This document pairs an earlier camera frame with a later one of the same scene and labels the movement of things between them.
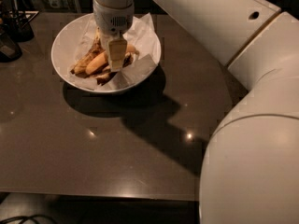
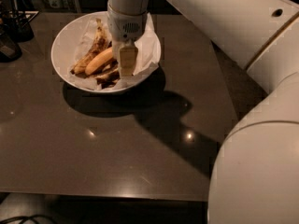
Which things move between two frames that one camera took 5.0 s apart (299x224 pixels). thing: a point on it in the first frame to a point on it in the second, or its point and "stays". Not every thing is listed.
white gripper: x=112 y=20 to x=125 y=27
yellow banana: x=102 y=58 stays
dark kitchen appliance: x=9 y=49 stays
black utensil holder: x=17 y=23 stays
